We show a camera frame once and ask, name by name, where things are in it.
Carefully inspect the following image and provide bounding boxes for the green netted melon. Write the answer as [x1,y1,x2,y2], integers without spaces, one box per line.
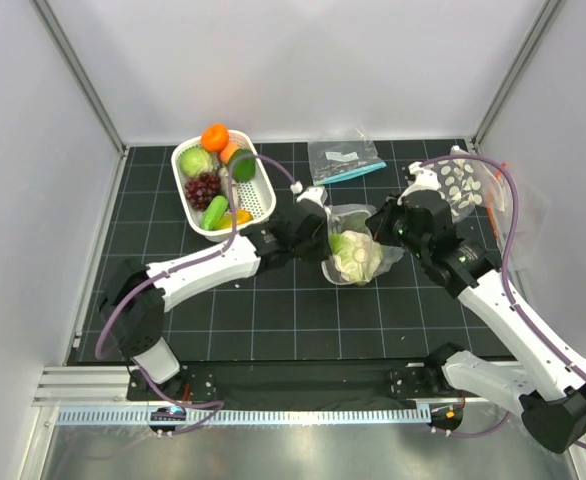
[339,210,370,235]

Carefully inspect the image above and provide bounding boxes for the white cauliflower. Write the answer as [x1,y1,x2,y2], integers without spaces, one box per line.
[329,231,383,284]

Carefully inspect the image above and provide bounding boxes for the white dotted zip bag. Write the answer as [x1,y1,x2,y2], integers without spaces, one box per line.
[321,204,404,286]

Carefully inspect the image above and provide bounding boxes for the white perforated plastic basket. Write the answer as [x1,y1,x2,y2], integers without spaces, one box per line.
[170,136,277,243]

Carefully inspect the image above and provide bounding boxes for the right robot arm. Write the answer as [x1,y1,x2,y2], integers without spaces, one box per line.
[366,191,586,453]

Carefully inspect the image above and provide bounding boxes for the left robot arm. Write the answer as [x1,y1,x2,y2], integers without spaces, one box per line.
[95,208,330,400]

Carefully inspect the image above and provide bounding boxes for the blue zipper clear bag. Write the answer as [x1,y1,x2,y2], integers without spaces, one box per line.
[307,127,386,186]

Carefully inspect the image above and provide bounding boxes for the orange zipper clear bag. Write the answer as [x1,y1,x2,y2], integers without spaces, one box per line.
[482,161,554,274]

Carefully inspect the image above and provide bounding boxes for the yellow orange mango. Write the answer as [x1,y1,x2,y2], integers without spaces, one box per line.
[215,209,253,230]

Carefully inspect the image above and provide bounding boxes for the green cucumber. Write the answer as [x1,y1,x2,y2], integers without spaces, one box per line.
[201,195,229,231]

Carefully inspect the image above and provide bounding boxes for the black grid mat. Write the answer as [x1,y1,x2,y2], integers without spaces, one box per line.
[66,138,545,364]

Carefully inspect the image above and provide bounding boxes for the green bell pepper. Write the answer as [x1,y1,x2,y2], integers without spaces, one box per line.
[229,148,256,182]

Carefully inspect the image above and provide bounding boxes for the orange carrot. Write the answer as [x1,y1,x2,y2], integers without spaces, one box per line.
[219,141,239,164]

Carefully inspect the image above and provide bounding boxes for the dark red grapes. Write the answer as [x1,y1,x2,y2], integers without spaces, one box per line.
[184,172,221,211]

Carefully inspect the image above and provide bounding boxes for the green cabbage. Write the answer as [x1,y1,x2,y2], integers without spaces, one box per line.
[179,147,215,177]

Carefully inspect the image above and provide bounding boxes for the orange tangerine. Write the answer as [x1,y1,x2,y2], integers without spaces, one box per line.
[200,123,229,153]

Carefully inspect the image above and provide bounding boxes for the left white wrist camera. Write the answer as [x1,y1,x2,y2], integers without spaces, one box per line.
[295,186,328,217]

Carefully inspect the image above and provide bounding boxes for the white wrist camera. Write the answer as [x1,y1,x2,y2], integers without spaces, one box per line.
[397,162,440,205]
[295,186,328,217]

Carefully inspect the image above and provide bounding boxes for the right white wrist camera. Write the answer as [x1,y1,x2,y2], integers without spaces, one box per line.
[397,162,440,205]

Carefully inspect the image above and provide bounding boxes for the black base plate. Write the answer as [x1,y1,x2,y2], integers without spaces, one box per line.
[125,363,482,412]

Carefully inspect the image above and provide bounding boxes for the aluminium front rail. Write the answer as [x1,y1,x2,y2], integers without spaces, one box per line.
[56,404,431,427]

